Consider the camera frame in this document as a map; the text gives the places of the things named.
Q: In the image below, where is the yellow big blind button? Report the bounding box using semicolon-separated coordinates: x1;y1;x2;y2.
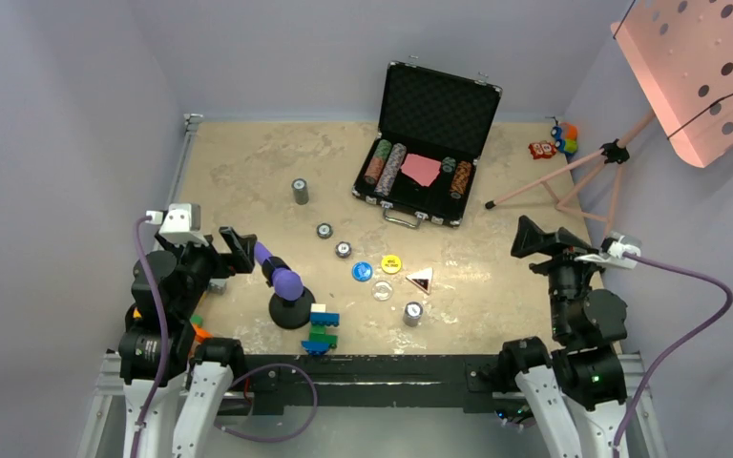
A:
381;254;403;275

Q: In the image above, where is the purple handheld massager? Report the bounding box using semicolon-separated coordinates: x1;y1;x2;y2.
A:
254;241;304;301

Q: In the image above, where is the orange toy piece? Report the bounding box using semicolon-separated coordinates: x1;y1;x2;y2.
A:
192;323;212;344

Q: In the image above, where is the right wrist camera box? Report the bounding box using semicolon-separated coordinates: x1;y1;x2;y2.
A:
576;232;642;270

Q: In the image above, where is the triangular all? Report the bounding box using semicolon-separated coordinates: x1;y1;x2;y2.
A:
406;267;433;295

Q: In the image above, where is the black aluminium poker case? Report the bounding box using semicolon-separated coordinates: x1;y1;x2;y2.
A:
351;61;503;229

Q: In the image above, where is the pink music stand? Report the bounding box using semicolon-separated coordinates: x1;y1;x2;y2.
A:
484;0;733;241

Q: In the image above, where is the black base bar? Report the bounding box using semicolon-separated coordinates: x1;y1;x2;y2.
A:
235;355;515;415

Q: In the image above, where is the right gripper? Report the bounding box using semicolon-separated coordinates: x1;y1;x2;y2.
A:
511;213;609;336

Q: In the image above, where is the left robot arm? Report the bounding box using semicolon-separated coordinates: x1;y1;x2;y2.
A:
118;219;258;457

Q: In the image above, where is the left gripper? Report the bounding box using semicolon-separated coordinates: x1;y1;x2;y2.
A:
155;224;254;318

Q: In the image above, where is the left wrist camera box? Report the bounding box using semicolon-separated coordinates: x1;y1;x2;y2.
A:
157;203;210;247

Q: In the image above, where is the tall grey chip stack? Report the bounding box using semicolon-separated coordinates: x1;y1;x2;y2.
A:
291;178;309;205

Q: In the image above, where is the grey toy brick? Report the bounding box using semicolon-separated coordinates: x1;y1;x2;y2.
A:
207;279;227;295

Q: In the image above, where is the ten value poker chip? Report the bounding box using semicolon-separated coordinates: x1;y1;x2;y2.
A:
335;241;352;259

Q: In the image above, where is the colourful toy car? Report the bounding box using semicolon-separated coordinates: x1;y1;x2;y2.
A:
551;121;578;156

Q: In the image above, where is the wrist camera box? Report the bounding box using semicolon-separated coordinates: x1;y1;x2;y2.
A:
576;232;642;270
157;203;210;247

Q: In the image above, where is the pink playing card deck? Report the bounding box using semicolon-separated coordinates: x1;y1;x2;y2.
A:
401;154;441;187

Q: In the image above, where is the dark green chip stack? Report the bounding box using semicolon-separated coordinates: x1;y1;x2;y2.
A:
440;156;457;174

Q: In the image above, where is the fifty value poker chip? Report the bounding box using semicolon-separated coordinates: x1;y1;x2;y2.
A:
316;222;333;239

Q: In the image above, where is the green and red chip row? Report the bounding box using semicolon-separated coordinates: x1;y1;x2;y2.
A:
364;139;392;185

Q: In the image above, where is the red toy card pack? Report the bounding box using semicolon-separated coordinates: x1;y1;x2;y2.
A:
528;141;558;160

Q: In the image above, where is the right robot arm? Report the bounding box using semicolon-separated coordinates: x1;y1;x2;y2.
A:
492;216;628;457

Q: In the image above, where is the blue dealer button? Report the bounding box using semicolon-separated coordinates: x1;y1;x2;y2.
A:
351;261;374;282

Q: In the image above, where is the clear plastic button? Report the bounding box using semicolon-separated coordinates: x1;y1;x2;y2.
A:
371;281;394;302

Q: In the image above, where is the orange and black chip row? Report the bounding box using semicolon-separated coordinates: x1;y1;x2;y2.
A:
449;161;472;199

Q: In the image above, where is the aluminium table frame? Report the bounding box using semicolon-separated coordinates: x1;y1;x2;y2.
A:
75;112;668;458

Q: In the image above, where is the blue green toy brick stack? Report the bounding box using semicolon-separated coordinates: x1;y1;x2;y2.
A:
301;303;340;356

